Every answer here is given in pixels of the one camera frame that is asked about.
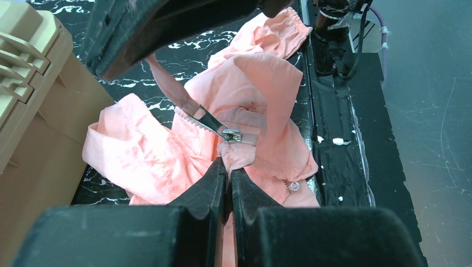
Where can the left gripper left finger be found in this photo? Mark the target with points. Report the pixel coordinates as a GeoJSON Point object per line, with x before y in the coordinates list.
{"type": "Point", "coordinates": [186, 232]}

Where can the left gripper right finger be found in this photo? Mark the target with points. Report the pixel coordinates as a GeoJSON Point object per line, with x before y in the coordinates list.
{"type": "Point", "coordinates": [268, 234]}

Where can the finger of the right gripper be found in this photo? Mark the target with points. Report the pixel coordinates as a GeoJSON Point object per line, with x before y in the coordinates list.
{"type": "Point", "coordinates": [121, 33]}

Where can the pink jacket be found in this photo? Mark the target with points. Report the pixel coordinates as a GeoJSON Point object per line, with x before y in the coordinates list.
{"type": "Point", "coordinates": [238, 109]}

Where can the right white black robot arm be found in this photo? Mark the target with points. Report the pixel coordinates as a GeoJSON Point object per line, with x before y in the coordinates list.
{"type": "Point", "coordinates": [331, 32]}

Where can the tan plastic toolbox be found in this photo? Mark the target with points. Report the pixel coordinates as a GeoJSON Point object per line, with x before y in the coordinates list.
{"type": "Point", "coordinates": [48, 100]}

